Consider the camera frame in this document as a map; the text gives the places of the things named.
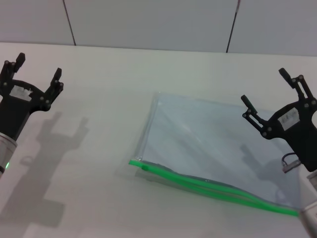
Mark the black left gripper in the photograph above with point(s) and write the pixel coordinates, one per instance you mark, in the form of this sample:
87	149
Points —
12	111

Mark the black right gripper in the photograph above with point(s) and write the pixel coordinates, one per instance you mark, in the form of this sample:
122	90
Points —
304	138

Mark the clear document bag green zipper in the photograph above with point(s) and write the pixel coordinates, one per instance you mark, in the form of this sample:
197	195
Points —
198	138

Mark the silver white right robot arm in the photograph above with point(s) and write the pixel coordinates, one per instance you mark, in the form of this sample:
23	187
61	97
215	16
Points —
313	179

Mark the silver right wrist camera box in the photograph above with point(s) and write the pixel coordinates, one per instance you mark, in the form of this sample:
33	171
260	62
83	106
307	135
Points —
310	220

